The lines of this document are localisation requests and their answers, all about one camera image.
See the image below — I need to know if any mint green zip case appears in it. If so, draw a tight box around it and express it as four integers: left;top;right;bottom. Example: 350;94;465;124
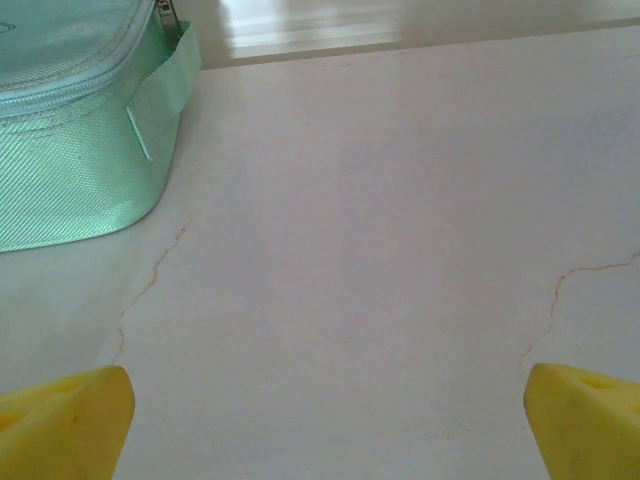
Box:
0;0;203;254

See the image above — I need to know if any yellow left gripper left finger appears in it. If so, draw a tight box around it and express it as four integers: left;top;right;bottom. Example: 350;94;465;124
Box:
0;364;136;480

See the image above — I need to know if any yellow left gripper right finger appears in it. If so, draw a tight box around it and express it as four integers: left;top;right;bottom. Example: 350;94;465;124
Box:
523;362;640;480

